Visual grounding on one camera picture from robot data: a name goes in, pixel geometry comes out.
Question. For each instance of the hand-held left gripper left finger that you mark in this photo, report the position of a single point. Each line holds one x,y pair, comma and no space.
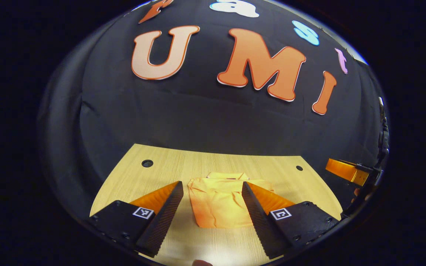
165,220

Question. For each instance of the yellow polo T-shirt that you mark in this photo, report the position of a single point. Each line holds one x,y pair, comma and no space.
216,203

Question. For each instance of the black backdrop cloth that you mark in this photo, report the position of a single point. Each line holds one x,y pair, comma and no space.
198,118

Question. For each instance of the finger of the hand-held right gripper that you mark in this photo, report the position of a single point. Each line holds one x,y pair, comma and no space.
344,171

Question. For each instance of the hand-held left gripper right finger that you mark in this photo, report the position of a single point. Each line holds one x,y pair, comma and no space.
261,223

